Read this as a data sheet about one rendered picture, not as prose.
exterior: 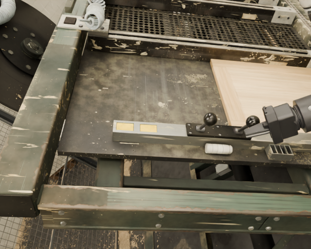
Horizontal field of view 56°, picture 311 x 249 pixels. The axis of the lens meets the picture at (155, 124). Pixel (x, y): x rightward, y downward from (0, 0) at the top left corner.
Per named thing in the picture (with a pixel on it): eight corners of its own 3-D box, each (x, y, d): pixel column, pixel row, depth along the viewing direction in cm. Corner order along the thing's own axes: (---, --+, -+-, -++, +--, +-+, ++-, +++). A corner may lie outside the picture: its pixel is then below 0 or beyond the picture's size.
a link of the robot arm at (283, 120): (270, 125, 69) (323, 107, 66) (258, 99, 76) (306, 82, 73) (278, 155, 77) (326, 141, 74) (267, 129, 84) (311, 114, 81)
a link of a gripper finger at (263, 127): (243, 130, 80) (266, 122, 78) (246, 138, 78) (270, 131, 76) (242, 126, 79) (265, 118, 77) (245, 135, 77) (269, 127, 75)
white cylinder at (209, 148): (205, 155, 88) (230, 156, 89) (208, 148, 86) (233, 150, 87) (204, 147, 90) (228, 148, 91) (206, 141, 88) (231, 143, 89)
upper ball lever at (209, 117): (205, 136, 89) (219, 124, 77) (192, 135, 89) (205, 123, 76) (204, 124, 90) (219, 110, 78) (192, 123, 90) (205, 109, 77)
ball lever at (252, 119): (242, 138, 91) (263, 127, 78) (230, 138, 90) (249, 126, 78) (242, 126, 92) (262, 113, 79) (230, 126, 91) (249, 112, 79)
